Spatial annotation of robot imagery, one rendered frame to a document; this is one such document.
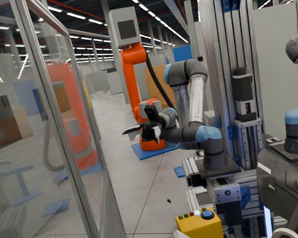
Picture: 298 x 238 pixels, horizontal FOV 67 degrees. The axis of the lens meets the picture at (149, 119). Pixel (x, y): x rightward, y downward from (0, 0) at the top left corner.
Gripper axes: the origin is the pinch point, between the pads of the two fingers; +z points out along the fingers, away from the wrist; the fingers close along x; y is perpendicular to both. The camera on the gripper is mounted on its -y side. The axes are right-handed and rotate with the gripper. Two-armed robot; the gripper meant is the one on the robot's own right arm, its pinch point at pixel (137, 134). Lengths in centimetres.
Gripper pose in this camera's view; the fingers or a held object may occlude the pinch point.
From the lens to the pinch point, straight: 86.4
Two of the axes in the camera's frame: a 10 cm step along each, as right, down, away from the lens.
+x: -8.9, -0.5, 4.5
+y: 0.9, 9.5, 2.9
